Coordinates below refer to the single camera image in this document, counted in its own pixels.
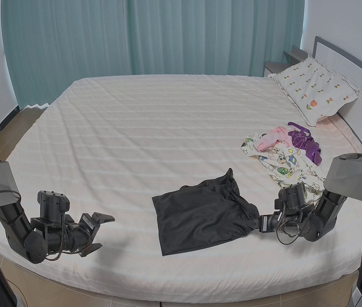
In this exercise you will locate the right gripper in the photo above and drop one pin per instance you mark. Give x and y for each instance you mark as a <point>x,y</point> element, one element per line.
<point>273,224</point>

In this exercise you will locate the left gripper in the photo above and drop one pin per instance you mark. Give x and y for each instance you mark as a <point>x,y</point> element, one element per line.
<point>72,238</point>

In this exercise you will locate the black T-shirt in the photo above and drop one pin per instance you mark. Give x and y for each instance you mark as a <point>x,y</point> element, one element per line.
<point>200,216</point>

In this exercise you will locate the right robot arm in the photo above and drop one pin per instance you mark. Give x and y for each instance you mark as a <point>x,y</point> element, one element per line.
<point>353,177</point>

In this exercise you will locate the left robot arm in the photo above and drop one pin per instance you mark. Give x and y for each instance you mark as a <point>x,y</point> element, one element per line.
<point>15,222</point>

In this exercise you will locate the bed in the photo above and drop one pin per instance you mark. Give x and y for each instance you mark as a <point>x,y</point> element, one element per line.
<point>136,139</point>

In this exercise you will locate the white printed pyjama top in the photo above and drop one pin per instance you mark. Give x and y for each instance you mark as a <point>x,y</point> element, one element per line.
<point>283,168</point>

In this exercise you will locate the pink garment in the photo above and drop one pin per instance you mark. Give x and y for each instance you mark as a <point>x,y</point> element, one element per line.
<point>270,139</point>

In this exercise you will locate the purple garment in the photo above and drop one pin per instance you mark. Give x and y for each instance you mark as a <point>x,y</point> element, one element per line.
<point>308,144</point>

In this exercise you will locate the white printed pillow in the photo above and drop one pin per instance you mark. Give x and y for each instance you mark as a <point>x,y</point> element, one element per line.
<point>315,88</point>

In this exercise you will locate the grey bedside table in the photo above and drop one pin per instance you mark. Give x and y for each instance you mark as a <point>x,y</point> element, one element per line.
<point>280,66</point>

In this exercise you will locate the blue-green curtain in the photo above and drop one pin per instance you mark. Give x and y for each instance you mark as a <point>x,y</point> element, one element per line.
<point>216,27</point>
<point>66,37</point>

